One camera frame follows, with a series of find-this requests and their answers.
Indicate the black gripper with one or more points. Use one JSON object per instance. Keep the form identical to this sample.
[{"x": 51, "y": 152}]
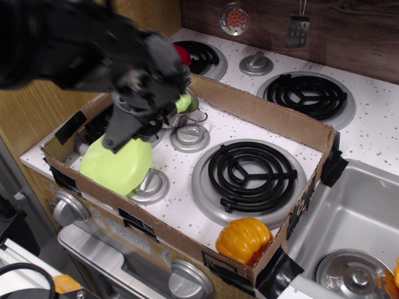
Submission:
[{"x": 148, "y": 91}]

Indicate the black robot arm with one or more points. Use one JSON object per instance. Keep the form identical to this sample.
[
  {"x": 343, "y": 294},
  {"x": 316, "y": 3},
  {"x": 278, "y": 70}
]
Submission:
[{"x": 84, "y": 46}]

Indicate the light green plastic plate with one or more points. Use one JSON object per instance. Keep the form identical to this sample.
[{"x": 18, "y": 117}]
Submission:
[{"x": 119, "y": 172}]

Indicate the small steel pot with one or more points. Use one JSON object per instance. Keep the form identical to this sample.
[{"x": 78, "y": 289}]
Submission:
[{"x": 194, "y": 113}]

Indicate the centre silver stove knob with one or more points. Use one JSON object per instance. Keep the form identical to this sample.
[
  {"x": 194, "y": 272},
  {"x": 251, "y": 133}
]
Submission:
[{"x": 190, "y": 138}]

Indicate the silver stove knob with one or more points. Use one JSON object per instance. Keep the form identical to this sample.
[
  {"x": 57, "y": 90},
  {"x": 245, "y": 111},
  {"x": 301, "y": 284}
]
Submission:
[
  {"x": 154, "y": 188},
  {"x": 190, "y": 138},
  {"x": 256, "y": 65}
]

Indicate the light green toy broccoli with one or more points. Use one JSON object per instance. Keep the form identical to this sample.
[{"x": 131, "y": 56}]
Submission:
[{"x": 183, "y": 103}]

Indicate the front silver stove knob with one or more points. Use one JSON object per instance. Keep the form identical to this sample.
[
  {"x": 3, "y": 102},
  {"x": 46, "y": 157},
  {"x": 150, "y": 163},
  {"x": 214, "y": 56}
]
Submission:
[{"x": 154, "y": 188}]

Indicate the red plastic cup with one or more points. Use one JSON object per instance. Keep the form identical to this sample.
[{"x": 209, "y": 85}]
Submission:
[{"x": 183, "y": 54}]

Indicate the back left black burner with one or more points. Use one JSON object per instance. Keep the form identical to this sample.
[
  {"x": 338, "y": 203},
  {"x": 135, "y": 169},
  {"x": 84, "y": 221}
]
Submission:
[{"x": 208, "y": 61}]

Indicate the left oven dial knob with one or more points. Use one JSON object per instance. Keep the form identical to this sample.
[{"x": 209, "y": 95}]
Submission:
[{"x": 69, "y": 209}]

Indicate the oven dial knob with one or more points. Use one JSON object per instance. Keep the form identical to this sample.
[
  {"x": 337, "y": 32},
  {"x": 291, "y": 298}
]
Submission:
[
  {"x": 188, "y": 281},
  {"x": 69, "y": 209}
]

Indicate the front right black burner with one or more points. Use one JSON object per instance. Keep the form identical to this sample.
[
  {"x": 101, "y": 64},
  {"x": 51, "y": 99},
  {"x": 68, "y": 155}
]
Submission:
[{"x": 247, "y": 178}]

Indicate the back silver stove knob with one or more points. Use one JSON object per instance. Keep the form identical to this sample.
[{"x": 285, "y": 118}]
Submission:
[{"x": 256, "y": 65}]

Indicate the silver oven door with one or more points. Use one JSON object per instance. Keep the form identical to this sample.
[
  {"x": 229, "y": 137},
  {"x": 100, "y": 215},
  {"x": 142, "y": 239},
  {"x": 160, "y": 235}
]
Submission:
[{"x": 119, "y": 272}]

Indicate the hanging perforated steel ladle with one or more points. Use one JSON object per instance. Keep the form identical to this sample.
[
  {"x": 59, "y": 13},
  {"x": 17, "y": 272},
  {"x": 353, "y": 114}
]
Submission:
[{"x": 234, "y": 18}]

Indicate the yellow toy bell pepper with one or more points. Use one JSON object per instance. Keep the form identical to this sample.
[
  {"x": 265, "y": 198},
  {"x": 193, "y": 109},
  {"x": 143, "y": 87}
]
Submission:
[{"x": 244, "y": 240}]

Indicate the right oven dial knob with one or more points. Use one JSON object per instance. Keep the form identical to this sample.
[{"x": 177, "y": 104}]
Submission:
[{"x": 188, "y": 281}]

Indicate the brown cardboard fence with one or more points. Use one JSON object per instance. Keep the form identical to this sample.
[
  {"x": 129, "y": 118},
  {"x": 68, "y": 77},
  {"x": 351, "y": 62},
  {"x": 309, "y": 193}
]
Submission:
[{"x": 176, "y": 222}]

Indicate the back right black burner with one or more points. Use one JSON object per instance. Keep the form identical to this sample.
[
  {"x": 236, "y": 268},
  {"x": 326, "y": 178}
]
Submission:
[{"x": 318, "y": 96}]

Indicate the hanging slotted steel spatula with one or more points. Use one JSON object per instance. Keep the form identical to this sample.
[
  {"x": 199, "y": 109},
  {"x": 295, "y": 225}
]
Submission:
[{"x": 298, "y": 29}]

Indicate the silver toy sink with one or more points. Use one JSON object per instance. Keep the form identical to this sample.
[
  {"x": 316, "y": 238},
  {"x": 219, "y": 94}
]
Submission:
[{"x": 359, "y": 212}]

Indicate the steel pot lid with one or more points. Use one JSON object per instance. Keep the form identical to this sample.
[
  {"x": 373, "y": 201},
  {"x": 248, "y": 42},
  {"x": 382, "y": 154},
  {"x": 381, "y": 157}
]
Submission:
[{"x": 355, "y": 274}]

